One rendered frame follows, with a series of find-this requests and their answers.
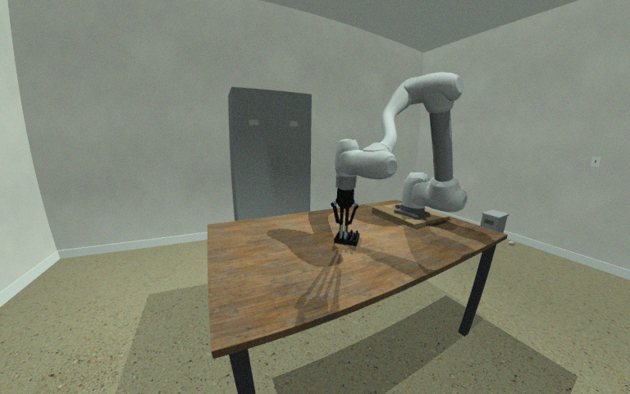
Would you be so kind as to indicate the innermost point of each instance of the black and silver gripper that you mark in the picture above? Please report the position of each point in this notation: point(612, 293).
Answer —
point(344, 203)

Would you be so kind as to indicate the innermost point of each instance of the black knob box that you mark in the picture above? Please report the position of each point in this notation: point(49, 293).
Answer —
point(349, 240)

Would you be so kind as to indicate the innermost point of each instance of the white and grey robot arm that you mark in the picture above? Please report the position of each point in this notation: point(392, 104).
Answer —
point(437, 92)

